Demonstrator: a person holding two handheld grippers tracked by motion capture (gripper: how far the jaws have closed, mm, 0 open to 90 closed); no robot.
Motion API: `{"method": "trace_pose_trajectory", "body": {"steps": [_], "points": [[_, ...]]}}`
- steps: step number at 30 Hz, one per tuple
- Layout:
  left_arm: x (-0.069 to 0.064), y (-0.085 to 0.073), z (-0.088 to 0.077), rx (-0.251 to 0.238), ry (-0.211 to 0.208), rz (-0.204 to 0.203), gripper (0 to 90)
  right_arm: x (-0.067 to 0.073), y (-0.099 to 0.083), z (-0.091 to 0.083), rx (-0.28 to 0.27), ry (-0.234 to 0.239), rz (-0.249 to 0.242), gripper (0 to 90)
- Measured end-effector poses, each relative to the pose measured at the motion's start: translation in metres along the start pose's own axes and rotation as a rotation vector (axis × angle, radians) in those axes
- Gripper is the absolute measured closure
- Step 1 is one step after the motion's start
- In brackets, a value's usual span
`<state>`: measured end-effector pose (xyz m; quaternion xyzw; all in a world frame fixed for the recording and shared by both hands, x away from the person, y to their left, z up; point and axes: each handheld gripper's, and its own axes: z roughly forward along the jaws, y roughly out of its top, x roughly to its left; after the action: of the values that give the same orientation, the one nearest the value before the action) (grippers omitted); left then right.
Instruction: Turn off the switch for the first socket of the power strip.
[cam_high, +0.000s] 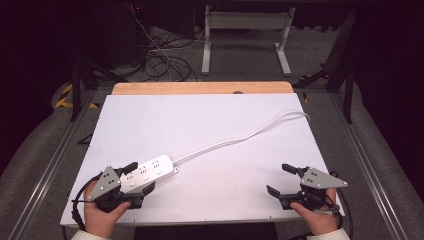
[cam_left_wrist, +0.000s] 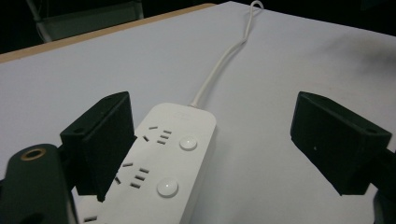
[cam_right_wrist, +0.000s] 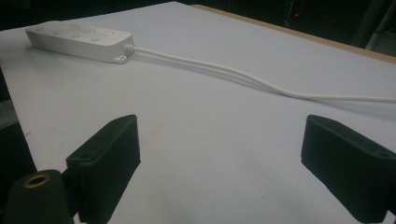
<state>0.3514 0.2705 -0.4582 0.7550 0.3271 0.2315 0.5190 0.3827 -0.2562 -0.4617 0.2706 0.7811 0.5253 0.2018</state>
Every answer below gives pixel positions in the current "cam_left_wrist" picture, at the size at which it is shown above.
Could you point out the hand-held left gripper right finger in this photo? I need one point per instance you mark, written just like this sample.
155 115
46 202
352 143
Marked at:
336 143

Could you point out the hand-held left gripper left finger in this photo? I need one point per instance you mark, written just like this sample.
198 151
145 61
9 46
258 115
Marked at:
102 146

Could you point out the white power strip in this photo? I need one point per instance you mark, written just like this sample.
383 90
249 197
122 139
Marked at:
162 168

